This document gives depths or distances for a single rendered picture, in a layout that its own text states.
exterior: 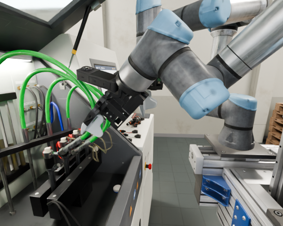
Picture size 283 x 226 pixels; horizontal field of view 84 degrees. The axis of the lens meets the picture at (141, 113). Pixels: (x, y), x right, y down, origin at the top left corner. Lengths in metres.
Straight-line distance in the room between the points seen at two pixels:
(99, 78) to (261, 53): 0.33
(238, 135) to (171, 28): 0.62
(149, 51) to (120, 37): 3.08
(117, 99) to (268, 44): 0.32
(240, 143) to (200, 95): 0.58
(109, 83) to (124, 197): 0.40
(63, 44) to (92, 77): 0.55
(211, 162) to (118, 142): 0.45
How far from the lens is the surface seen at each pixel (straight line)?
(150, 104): 0.53
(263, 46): 0.38
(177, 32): 0.29
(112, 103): 0.38
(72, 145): 0.54
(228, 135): 0.82
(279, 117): 3.80
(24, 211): 0.87
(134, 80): 0.32
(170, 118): 3.40
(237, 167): 0.87
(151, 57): 0.30
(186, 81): 0.27
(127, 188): 0.65
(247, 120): 0.81
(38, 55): 0.54
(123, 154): 0.86
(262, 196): 0.75
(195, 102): 0.26
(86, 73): 0.40
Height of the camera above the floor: 1.37
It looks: 15 degrees down
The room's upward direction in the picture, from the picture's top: straight up
